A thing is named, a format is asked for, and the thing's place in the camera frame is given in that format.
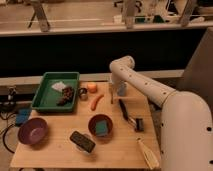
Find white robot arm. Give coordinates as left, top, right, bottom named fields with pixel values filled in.
left=109, top=56, right=213, bottom=171

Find orange round fruit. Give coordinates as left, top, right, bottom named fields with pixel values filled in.
left=87, top=82, right=97, bottom=93

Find orange carrot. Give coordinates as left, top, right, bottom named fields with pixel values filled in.
left=90, top=94, right=104, bottom=111

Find small metal can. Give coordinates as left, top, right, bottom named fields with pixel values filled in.
left=78, top=88, right=88, bottom=101

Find dark red bowl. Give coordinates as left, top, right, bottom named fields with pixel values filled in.
left=88, top=114, right=113, bottom=137

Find teal sponge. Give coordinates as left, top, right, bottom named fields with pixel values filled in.
left=95, top=120, right=108, bottom=136

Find wooden table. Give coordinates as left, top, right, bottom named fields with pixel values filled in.
left=10, top=82, right=160, bottom=169

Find white cloth in tray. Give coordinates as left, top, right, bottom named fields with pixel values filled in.
left=51, top=81, right=66, bottom=92

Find black remote control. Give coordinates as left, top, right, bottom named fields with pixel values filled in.
left=70, top=131, right=95, bottom=153

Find green plastic tray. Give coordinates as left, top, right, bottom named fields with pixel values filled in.
left=31, top=72, right=79, bottom=113

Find cream corn cob brush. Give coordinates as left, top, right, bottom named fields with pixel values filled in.
left=137, top=138, right=160, bottom=170

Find purple bowl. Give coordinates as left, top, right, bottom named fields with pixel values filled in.
left=18, top=118, right=48, bottom=145

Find blue box on floor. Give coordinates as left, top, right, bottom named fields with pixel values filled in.
left=15, top=108, right=31, bottom=126

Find black handled knife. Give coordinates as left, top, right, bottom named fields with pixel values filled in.
left=119, top=99, right=128, bottom=121

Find black handled brush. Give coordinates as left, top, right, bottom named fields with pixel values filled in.
left=129, top=117, right=144, bottom=132

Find black cables on floor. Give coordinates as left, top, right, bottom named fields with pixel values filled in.
left=0, top=99, right=21, bottom=155

